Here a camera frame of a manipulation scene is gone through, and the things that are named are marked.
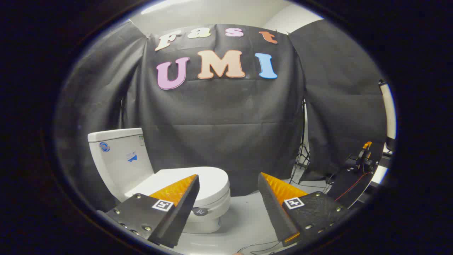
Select white light panel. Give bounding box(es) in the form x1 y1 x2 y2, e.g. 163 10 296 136
379 81 397 140

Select black side desk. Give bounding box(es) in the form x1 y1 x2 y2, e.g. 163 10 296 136
327 152 390 209

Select tangled black floor cables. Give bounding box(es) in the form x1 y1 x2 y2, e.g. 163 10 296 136
236 240 283 255

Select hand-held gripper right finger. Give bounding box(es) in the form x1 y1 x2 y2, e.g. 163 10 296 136
257 172 349 248

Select orange and black gripper device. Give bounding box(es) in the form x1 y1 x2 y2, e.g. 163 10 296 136
345 142 379 174

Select black light stand tripod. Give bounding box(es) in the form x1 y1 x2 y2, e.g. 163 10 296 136
290 99 312 185

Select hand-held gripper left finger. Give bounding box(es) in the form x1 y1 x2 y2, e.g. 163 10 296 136
105 174 200 249

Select white toilet seat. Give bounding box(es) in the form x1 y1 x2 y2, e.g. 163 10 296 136
186 193 231 223

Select black backdrop cloth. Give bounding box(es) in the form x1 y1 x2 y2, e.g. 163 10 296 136
55 19 388 213

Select thin red cable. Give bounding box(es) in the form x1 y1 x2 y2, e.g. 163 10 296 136
334 172 368 202

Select white toilet lid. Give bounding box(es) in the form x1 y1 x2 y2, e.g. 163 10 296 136
125 166 230 210

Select white ceramic toilet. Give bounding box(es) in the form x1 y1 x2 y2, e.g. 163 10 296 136
88 128 231 234

